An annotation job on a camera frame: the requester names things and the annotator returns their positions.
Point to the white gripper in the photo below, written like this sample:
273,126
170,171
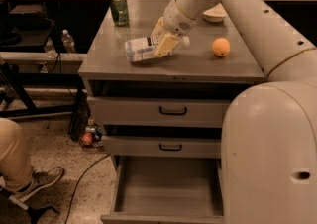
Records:
175,18

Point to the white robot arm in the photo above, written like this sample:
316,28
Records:
269,134

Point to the grey drawer cabinet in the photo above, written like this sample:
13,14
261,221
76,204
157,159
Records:
193,73

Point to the grey top drawer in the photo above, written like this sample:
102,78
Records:
158,112

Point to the grey drawer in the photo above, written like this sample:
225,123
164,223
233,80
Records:
162,147
156,190
158,112

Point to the clear water bottle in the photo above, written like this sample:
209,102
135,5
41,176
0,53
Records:
68,42
50,49

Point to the grey middle drawer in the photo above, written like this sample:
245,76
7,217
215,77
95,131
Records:
162,147

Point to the grey bottom drawer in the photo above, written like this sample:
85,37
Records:
156,190

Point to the green soda can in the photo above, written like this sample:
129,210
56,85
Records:
119,11

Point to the orange fruit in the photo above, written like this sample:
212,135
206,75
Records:
221,47

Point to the white bowl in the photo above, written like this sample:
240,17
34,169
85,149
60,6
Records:
215,14

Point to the red apple on floor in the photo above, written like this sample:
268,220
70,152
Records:
87,139

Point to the grey sneaker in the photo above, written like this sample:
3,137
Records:
40,180

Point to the person leg khaki trousers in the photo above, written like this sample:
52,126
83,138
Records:
15,159

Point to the black chair base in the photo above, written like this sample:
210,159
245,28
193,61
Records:
35,214

